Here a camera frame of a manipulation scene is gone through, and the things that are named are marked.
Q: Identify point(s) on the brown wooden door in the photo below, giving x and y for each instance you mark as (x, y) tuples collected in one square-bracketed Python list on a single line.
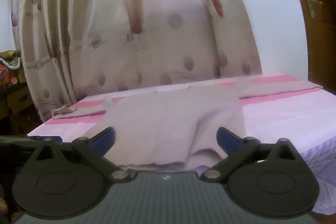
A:
[(320, 50)]

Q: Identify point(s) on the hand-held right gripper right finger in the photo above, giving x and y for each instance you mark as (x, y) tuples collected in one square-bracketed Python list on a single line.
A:
[(228, 138)]

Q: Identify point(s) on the beige knit sweater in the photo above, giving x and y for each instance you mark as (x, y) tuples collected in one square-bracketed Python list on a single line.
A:
[(170, 121)]

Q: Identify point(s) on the wooden cabinet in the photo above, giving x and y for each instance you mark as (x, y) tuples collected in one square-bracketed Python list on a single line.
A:
[(18, 103)]

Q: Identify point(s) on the pink checked bedsheet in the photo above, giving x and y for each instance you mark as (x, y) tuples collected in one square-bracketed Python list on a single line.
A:
[(278, 121)]

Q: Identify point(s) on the beige leaf print curtain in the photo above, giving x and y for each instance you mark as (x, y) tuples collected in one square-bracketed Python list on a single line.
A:
[(157, 29)]

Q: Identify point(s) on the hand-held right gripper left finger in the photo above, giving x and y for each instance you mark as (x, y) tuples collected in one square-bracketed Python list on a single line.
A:
[(103, 138)]

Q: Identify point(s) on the patterned lace-edged cloth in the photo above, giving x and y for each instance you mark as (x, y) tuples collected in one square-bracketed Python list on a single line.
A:
[(10, 66)]

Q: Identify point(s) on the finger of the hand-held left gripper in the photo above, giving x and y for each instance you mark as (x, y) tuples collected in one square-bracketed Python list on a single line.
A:
[(56, 139)]

